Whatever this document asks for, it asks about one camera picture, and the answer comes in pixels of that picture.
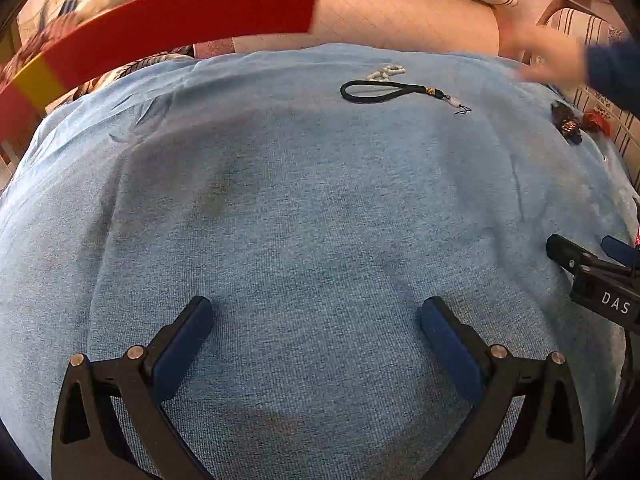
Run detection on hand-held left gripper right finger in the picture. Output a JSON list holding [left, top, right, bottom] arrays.
[[417, 296, 586, 480]]

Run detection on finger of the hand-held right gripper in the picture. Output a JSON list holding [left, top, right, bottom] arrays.
[[602, 236, 636, 266], [546, 234, 601, 276]]

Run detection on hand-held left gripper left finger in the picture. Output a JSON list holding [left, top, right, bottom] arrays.
[[51, 296, 213, 480]]

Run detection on leopard print hair tie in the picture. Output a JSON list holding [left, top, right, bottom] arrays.
[[550, 101, 583, 147]]

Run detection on red rimmed tray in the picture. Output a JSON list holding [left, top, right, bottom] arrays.
[[0, 0, 323, 133]]

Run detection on another person's forearm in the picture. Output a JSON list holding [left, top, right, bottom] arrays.
[[582, 37, 640, 116]]

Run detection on light blue blanket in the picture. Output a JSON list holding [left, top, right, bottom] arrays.
[[0, 42, 640, 480]]

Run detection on striped floral cushion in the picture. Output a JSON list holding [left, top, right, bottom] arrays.
[[537, 7, 640, 186]]

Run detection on pink bolster cushion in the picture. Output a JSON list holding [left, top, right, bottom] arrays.
[[232, 0, 501, 56]]

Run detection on black wrist strap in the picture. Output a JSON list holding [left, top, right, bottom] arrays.
[[340, 80, 473, 115]]

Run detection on white pearl bracelet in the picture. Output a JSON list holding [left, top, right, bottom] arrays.
[[366, 62, 407, 82]]

